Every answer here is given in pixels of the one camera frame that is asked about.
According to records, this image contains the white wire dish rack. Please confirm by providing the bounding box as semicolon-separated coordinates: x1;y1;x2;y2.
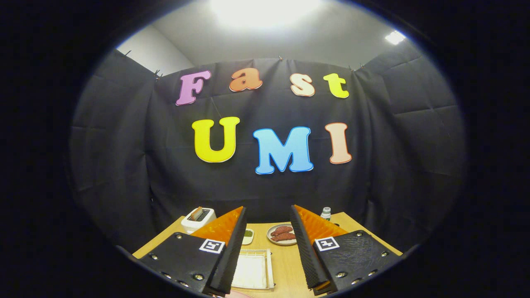
230;248;275;291

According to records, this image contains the beige plate with meat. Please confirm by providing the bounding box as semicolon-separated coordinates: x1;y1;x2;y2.
267;224;298;246

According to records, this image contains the small ceiling light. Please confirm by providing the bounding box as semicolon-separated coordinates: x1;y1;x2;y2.
384;30;406;45

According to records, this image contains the large ceiling light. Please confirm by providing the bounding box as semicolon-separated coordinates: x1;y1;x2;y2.
209;0;323;27

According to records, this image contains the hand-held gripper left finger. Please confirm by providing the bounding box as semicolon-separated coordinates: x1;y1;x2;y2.
132;206;248;296

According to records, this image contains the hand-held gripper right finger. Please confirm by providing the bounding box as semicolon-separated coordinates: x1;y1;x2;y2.
290;204;403;296

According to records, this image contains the white toaster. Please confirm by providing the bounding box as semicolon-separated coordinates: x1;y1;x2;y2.
181;207;217;235

